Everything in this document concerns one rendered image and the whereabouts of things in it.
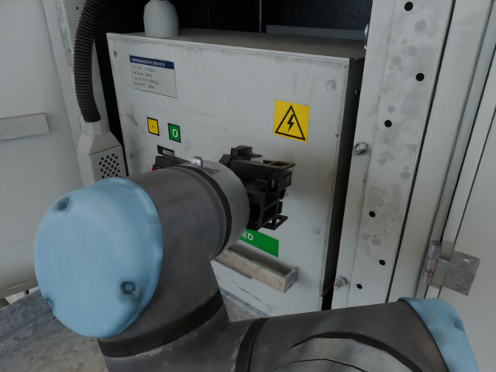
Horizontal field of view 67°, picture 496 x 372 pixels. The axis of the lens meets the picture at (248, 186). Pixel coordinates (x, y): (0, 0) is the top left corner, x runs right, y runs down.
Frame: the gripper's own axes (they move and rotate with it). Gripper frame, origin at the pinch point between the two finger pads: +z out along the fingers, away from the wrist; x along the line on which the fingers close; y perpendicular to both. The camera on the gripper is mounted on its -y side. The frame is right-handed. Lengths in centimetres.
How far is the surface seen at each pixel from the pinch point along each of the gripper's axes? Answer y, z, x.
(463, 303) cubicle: 27.3, -10.4, -7.8
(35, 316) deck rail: -46, -2, -39
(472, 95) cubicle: 23.4, -12.7, 12.8
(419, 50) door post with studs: 18.4, -12.3, 16.4
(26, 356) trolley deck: -40, -9, -41
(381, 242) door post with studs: 18.4, -6.7, -4.5
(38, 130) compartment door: -51, 4, -1
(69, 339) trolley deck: -35, -3, -40
